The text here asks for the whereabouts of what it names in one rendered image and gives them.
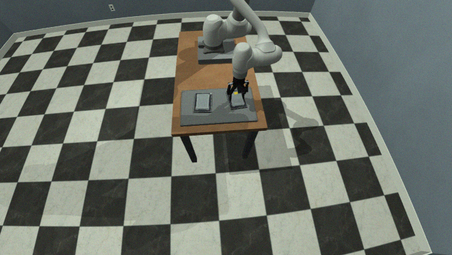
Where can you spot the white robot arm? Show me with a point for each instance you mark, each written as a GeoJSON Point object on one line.
{"type": "Point", "coordinates": [238, 24]}

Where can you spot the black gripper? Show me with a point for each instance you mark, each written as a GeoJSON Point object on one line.
{"type": "Point", "coordinates": [234, 83]}

